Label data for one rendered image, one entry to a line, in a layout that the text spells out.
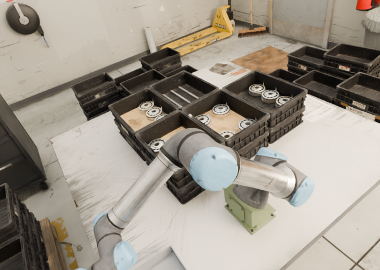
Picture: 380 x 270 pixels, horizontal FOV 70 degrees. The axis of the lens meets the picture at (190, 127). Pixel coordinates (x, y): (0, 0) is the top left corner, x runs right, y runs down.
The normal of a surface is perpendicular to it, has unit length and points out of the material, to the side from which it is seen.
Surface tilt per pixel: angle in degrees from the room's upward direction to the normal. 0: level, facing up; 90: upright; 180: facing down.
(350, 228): 0
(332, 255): 0
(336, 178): 0
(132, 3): 90
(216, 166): 79
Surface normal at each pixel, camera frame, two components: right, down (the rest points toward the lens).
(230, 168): 0.33, 0.37
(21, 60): 0.55, 0.44
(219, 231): -0.16, -0.78
